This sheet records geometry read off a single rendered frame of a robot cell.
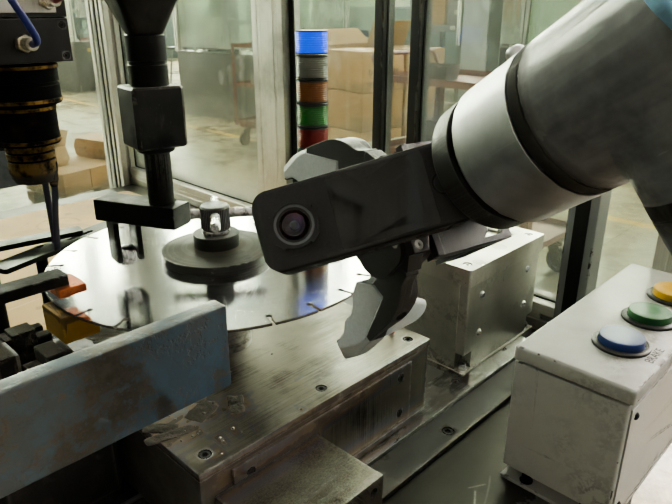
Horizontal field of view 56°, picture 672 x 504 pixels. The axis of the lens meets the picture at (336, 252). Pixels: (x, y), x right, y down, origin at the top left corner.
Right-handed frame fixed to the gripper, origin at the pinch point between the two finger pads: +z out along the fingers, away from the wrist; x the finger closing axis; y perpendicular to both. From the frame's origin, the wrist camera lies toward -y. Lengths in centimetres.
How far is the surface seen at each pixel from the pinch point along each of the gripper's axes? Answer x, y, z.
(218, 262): 4.3, -1.4, 14.3
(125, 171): 53, 20, 119
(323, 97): 25.7, 24.1, 26.0
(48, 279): 5.7, -16.3, 12.9
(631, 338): -14.2, 27.5, -3.7
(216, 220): 7.9, -1.0, 12.6
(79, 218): 37, 2, 99
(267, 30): 51, 34, 51
